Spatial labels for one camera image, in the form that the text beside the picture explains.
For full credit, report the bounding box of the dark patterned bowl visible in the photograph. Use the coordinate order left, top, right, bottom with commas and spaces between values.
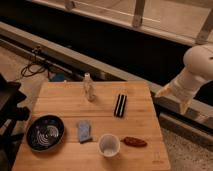
26, 115, 65, 152

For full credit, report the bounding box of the blue object on floor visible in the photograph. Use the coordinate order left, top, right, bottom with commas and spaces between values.
50, 74, 66, 82

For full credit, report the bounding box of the black cable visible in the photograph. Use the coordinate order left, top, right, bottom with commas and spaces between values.
20, 61, 51, 78

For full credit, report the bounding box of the clear plastic bottle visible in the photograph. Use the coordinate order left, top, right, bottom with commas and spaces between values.
83, 73, 95, 102

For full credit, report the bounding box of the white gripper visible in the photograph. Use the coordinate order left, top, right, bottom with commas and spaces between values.
155, 79, 196, 114

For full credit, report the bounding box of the white ceramic cup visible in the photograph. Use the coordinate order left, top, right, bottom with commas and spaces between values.
98, 134, 120, 158

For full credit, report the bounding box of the brown oblong food item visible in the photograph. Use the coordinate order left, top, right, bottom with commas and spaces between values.
122, 137, 147, 147

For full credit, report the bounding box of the blue cloth piece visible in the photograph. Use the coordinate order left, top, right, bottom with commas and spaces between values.
77, 120, 92, 143

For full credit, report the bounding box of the black tripod stand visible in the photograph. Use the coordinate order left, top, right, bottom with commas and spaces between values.
0, 73, 30, 159

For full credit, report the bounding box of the black white striped eraser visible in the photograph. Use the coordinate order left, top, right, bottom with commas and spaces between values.
114, 94, 127, 118

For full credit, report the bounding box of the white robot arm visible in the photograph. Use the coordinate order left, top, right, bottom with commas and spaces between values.
155, 44, 213, 114

